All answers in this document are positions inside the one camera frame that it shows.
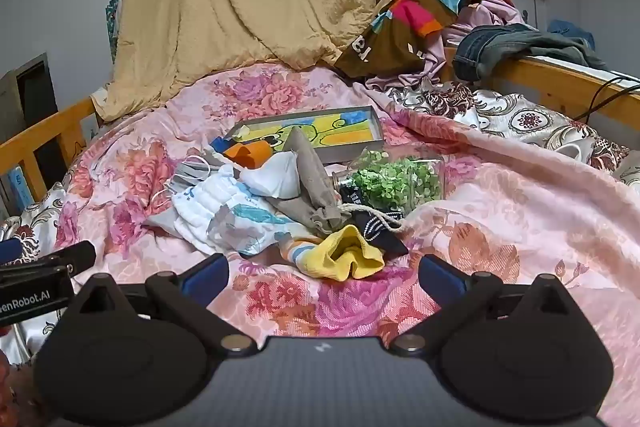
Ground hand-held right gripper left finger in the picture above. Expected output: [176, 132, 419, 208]
[70, 253, 256, 353]

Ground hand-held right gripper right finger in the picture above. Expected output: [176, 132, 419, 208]
[390, 253, 576, 354]

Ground white teal printed cloth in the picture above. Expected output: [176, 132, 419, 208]
[170, 164, 301, 258]

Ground black dotted sock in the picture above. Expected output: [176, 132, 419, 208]
[350, 209, 408, 255]

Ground yellow striped sock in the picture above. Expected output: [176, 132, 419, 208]
[277, 226, 386, 282]

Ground grey pleated face mask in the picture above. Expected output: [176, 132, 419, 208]
[171, 152, 228, 198]

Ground orange cloth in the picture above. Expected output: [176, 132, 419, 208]
[223, 141, 273, 170]

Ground blue yellow printed cloth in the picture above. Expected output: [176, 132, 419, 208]
[210, 127, 247, 154]

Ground grey linen drawstring bag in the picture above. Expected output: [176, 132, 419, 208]
[270, 127, 403, 240]

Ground cartoon printed shallow box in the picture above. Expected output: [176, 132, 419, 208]
[222, 106, 385, 165]

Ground blue white box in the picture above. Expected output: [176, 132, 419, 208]
[0, 164, 31, 208]

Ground pink floral blanket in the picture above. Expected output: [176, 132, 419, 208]
[0, 62, 640, 427]

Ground bag of green artificial leaves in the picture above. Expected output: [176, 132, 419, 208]
[332, 149, 446, 212]

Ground dark brown door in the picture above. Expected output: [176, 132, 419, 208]
[0, 54, 53, 142]

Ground teal printed hanging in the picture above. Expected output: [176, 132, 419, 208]
[105, 0, 123, 58]

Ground blue jeans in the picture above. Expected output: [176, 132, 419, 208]
[452, 24, 541, 82]

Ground brown multicolour patchwork blanket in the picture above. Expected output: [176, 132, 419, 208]
[334, 0, 501, 80]

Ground tan textured blanket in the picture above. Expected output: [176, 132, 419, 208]
[95, 0, 396, 122]

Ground wooden bed frame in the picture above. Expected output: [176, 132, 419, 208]
[0, 46, 640, 208]

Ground black cable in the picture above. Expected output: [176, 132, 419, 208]
[572, 79, 640, 122]

